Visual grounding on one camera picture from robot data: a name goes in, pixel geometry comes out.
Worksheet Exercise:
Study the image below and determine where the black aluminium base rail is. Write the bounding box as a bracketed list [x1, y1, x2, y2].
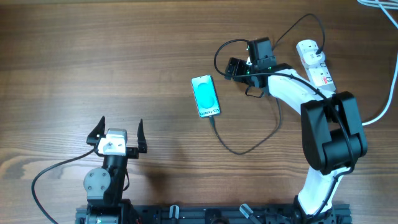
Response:
[75, 203, 352, 224]

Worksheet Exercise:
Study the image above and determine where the left camera black cable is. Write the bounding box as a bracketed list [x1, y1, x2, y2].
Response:
[30, 148, 98, 224]

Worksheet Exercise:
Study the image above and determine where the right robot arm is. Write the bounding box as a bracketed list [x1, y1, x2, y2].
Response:
[222, 37, 368, 223]

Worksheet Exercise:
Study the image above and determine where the white charger plug adapter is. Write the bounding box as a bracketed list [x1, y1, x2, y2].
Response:
[302, 51, 325, 68]

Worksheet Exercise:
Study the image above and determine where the white power strip cord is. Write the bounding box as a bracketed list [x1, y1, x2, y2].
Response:
[360, 51, 398, 127]

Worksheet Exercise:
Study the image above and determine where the black USB charging cable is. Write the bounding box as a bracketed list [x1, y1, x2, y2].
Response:
[208, 13, 326, 156]

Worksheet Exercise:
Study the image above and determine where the turquoise screen smartphone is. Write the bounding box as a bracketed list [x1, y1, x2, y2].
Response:
[191, 75, 221, 118]

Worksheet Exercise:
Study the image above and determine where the white power strip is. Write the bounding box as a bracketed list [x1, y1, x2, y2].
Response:
[296, 39, 336, 91]

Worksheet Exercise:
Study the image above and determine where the white cables top corner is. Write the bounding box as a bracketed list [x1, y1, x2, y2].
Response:
[356, 0, 398, 24]

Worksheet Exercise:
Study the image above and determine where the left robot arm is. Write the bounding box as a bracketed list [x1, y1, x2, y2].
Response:
[75, 117, 147, 224]

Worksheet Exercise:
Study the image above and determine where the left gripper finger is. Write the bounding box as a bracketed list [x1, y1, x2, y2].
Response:
[86, 116, 105, 146]
[137, 119, 147, 153]

